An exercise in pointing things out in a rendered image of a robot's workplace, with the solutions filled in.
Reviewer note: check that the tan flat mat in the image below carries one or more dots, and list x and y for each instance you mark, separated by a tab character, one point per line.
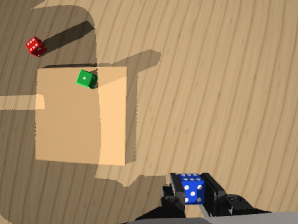
74	123

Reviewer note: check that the green die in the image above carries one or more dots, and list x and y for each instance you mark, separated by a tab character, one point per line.
87	79

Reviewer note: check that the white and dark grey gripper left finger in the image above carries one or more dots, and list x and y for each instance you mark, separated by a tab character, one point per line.
172	197

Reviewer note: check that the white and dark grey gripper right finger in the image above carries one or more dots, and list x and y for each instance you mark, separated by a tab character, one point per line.
218	203

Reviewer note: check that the blue die with white pips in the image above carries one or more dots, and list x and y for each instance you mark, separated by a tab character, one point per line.
194	187

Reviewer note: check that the red die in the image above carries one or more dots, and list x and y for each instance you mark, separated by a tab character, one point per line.
36	46

